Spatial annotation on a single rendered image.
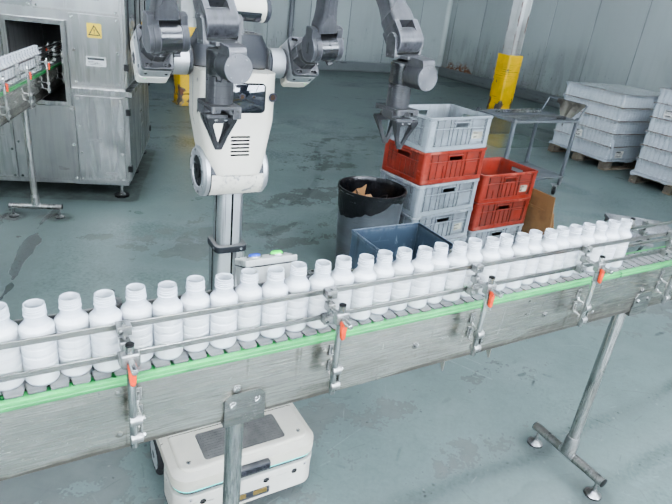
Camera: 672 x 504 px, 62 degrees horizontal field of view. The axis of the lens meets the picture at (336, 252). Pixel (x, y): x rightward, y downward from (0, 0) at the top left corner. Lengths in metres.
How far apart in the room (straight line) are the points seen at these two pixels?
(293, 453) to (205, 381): 0.94
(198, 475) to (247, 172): 1.01
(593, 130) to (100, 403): 7.86
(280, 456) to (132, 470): 0.61
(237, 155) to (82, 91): 3.12
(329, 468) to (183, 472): 0.64
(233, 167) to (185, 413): 0.78
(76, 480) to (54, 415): 1.22
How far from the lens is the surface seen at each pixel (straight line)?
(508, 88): 11.44
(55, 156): 4.97
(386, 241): 2.17
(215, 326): 1.23
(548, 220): 4.73
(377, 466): 2.46
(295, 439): 2.14
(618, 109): 8.32
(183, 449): 2.10
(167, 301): 1.16
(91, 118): 4.83
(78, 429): 1.25
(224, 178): 1.74
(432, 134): 3.63
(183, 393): 1.26
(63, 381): 1.21
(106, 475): 2.42
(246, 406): 1.34
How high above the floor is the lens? 1.72
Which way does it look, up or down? 24 degrees down
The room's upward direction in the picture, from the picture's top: 7 degrees clockwise
